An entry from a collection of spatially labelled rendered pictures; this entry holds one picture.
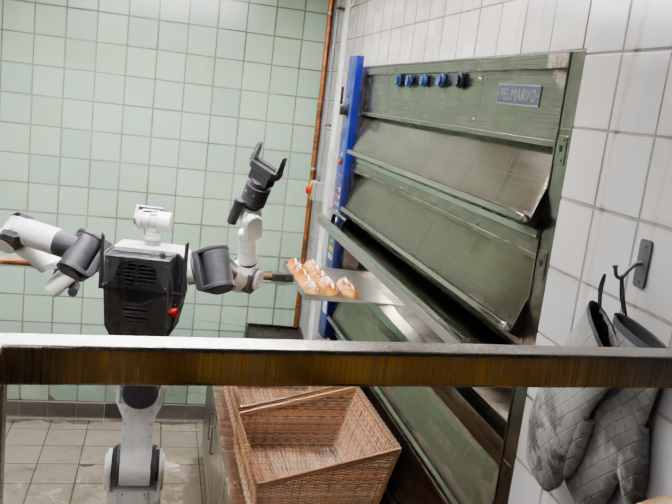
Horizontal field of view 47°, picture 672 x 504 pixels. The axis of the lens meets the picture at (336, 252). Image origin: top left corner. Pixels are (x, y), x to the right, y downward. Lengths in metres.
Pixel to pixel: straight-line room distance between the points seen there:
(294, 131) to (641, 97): 3.01
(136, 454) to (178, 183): 1.95
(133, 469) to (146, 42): 2.36
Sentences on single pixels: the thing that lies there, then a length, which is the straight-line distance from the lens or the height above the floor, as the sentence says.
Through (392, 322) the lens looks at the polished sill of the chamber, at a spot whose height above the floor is 1.18.
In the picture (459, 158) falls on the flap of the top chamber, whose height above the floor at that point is 1.81.
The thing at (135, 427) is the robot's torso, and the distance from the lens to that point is 2.76.
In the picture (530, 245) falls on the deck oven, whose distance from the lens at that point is 1.86.
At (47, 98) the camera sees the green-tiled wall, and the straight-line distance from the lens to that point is 4.34.
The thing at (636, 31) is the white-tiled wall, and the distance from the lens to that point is 1.61.
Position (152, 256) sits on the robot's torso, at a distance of 2.44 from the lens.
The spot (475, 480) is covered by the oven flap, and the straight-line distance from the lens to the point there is 2.12.
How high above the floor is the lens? 1.93
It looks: 11 degrees down
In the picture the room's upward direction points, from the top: 7 degrees clockwise
